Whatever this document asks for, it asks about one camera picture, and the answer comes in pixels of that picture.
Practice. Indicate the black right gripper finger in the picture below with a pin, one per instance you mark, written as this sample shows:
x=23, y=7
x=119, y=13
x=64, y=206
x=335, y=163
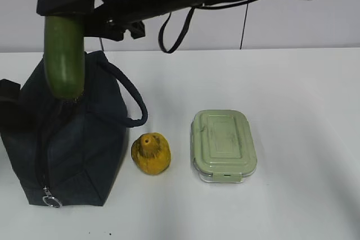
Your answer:
x=65, y=7

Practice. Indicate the green cucumber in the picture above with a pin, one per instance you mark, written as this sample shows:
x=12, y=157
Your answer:
x=64, y=57

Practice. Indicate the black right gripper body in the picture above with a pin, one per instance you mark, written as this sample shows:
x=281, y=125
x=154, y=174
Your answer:
x=114, y=17

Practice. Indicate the green lid glass container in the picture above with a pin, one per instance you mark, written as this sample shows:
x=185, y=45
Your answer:
x=222, y=147

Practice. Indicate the yellow toy pear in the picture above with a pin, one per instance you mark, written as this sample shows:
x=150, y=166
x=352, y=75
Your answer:
x=151, y=153

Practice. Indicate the dark navy lunch bag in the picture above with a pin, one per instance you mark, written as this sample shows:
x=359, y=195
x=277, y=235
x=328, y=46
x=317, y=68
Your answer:
x=68, y=153

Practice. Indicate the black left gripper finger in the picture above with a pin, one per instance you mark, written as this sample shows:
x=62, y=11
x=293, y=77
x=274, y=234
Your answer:
x=9, y=90

